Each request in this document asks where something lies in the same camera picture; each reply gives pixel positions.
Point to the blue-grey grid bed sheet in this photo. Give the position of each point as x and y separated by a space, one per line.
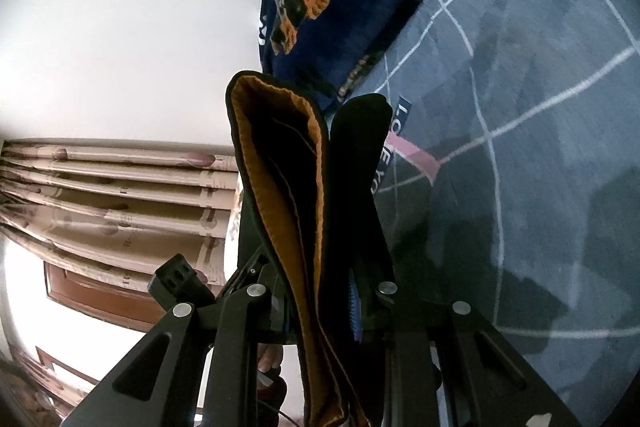
525 157

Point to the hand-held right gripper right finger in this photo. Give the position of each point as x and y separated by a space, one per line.
356 307

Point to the black pants with orange lining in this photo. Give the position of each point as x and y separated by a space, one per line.
280 187

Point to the stack of flattened cardboard boxes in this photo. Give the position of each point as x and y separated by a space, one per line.
100 207

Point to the navy dog-print blanket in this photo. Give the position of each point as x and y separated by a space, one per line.
360 7

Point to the brown wooden door frame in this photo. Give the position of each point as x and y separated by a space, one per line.
100 302

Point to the person's left hand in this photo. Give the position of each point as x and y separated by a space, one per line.
270 357

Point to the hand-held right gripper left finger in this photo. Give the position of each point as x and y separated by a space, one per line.
235 332

